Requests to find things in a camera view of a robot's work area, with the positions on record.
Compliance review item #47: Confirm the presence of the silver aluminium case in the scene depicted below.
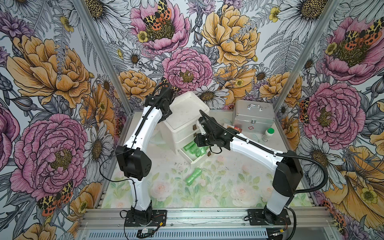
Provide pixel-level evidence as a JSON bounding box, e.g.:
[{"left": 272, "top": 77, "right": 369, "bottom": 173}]
[{"left": 232, "top": 100, "right": 275, "bottom": 133}]

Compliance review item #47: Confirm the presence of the white bottle green cap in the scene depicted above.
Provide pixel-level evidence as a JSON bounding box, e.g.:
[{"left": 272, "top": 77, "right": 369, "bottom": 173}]
[{"left": 262, "top": 128, "right": 275, "bottom": 142}]

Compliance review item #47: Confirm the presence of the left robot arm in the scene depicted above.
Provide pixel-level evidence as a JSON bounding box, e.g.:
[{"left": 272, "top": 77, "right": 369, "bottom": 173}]
[{"left": 115, "top": 83, "right": 174, "bottom": 225}]

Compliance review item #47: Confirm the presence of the white plastic drawer unit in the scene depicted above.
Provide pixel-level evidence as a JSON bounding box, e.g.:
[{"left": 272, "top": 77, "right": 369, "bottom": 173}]
[{"left": 158, "top": 92, "right": 212, "bottom": 169}]

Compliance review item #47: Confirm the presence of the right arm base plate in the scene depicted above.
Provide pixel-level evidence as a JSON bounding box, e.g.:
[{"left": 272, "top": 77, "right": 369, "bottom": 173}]
[{"left": 247, "top": 209, "right": 292, "bottom": 226}]

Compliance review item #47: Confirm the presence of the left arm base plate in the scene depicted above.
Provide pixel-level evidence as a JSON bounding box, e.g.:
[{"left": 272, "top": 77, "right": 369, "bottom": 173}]
[{"left": 124, "top": 209, "right": 168, "bottom": 227}]

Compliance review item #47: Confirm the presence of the green roll top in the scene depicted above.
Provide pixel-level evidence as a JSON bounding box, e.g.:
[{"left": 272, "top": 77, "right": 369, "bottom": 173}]
[{"left": 183, "top": 141, "right": 196, "bottom": 151}]

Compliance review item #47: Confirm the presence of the red white carton box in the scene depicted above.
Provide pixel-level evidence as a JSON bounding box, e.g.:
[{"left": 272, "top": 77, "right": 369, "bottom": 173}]
[{"left": 223, "top": 124, "right": 242, "bottom": 133}]

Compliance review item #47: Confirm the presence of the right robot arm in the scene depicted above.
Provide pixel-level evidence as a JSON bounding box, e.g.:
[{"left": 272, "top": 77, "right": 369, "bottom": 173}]
[{"left": 194, "top": 116, "right": 303, "bottom": 225}]

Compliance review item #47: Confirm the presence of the aluminium front rail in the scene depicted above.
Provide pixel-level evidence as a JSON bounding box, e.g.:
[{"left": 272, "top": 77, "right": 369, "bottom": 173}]
[{"left": 76, "top": 207, "right": 342, "bottom": 240}]

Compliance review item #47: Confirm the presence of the green roll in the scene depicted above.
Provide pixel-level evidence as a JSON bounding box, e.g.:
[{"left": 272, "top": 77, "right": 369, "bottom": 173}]
[
  {"left": 189, "top": 144, "right": 200, "bottom": 156},
  {"left": 183, "top": 141, "right": 196, "bottom": 151},
  {"left": 195, "top": 147, "right": 208, "bottom": 158}
]

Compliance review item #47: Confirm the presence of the green roll diagonal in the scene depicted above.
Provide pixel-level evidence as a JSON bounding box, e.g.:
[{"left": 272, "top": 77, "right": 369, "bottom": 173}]
[{"left": 185, "top": 168, "right": 202, "bottom": 186}]

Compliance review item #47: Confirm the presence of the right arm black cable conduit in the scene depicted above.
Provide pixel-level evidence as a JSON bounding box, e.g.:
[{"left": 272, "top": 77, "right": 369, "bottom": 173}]
[{"left": 199, "top": 109, "right": 329, "bottom": 240}]

